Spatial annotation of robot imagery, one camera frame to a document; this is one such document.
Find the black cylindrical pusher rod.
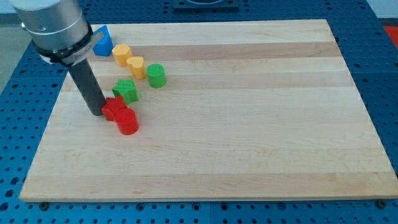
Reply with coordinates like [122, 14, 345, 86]
[68, 59, 106, 116]

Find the green star block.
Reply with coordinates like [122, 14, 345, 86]
[112, 79, 139, 105]

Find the yellow heart block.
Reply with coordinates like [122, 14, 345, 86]
[126, 56, 147, 80]

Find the blue triangle block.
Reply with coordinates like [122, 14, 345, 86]
[93, 25, 113, 57]

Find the wooden board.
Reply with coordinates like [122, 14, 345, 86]
[20, 19, 397, 202]

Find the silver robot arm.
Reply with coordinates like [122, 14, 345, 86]
[11, 0, 106, 116]

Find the yellow hexagon block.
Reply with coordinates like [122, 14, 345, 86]
[112, 44, 132, 67]

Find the green cylinder block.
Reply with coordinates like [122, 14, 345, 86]
[146, 63, 167, 88]

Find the red cylinder block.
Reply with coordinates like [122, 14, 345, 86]
[114, 108, 139, 135]

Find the red star block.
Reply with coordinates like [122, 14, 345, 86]
[101, 96, 127, 121]

